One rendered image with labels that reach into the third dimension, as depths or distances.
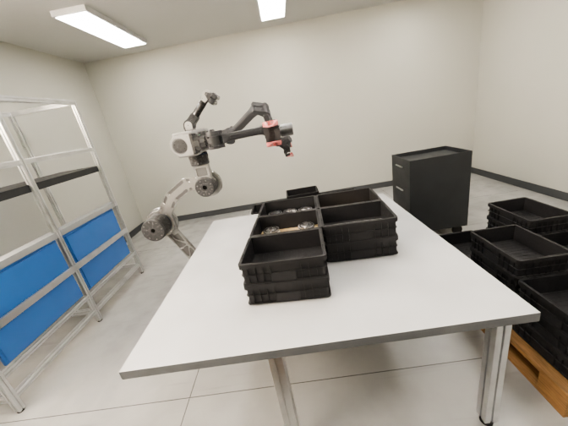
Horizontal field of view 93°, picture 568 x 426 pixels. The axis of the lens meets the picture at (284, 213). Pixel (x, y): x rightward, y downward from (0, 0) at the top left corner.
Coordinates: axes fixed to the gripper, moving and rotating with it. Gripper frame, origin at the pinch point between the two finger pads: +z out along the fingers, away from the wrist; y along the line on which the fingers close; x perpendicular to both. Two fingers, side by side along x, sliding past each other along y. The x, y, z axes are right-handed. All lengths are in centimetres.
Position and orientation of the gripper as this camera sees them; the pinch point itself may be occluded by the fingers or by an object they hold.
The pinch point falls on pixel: (271, 134)
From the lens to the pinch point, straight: 116.8
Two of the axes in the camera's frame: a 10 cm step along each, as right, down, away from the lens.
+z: 0.3, 3.3, -9.4
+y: 1.8, 9.3, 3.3
